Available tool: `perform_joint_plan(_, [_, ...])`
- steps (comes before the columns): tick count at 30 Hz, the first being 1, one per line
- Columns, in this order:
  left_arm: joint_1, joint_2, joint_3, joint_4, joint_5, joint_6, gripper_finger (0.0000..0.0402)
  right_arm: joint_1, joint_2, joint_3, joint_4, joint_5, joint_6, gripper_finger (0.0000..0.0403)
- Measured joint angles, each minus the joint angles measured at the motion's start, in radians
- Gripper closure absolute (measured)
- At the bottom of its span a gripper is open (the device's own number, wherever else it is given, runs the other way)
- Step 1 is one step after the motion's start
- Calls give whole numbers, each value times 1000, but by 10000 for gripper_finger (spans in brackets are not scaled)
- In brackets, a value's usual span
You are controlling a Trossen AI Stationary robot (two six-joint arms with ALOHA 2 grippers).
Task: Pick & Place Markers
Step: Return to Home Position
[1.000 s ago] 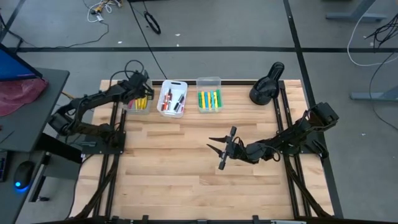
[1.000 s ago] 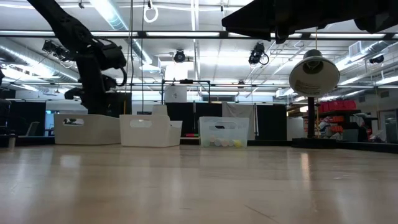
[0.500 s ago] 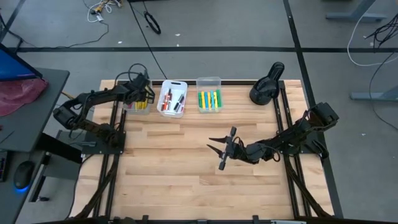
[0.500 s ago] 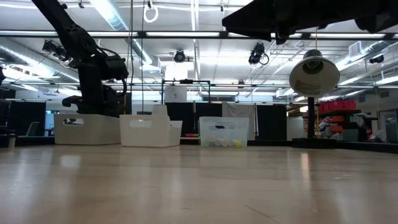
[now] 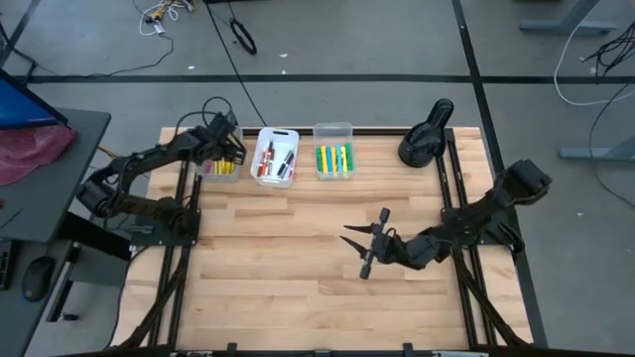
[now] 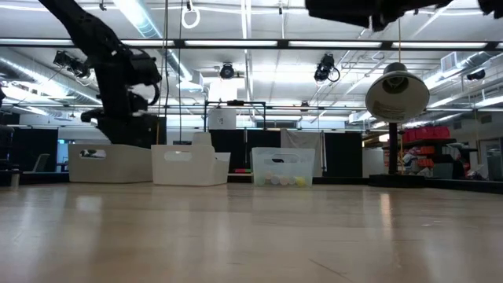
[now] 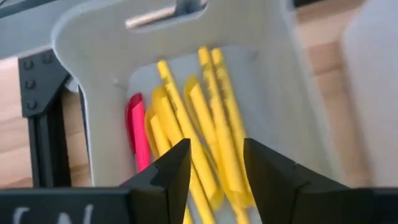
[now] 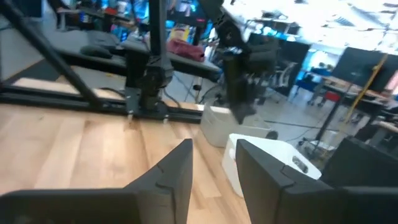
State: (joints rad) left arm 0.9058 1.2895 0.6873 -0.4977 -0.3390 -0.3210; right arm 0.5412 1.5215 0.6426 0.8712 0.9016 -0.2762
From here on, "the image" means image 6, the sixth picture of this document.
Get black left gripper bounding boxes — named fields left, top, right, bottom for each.
left=80, top=65, right=161, bottom=146

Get white hanging ring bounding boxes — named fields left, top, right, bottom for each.
left=181, top=6, right=201, bottom=30

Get white cabinet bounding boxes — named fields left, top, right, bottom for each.
left=362, top=147, right=386, bottom=178

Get clear plastic bin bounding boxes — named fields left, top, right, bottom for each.
left=251, top=146, right=317, bottom=188

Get silver ventilation duct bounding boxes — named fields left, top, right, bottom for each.
left=116, top=0, right=205, bottom=94
left=424, top=50, right=503, bottom=91

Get black ceiling camera with cable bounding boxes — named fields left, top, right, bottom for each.
left=313, top=53, right=342, bottom=84

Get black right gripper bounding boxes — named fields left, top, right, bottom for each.
left=305, top=0, right=417, bottom=33

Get grey chair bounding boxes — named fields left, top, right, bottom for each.
left=32, top=153, right=52, bottom=175

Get white plastic bin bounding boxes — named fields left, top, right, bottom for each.
left=150, top=144, right=232, bottom=187

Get small white box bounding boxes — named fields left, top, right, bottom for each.
left=192, top=131, right=214, bottom=149

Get grey curtain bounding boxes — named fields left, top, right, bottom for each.
left=280, top=128, right=325, bottom=178

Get black desk lamp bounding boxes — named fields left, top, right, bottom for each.
left=364, top=61, right=431, bottom=189

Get black frame bar with lights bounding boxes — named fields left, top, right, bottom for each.
left=0, top=37, right=503, bottom=51

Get grey plastic bin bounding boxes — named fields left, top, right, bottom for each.
left=67, top=143, right=153, bottom=184

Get shelf with red bins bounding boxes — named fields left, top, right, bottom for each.
left=400, top=125, right=479, bottom=180

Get black ceiling camera cluster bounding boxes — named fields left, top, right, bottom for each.
left=52, top=50, right=93, bottom=80

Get black aluminium table frame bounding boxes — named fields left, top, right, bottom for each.
left=0, top=171, right=503, bottom=193

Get black metal stand frame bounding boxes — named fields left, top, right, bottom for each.
left=204, top=100, right=267, bottom=131

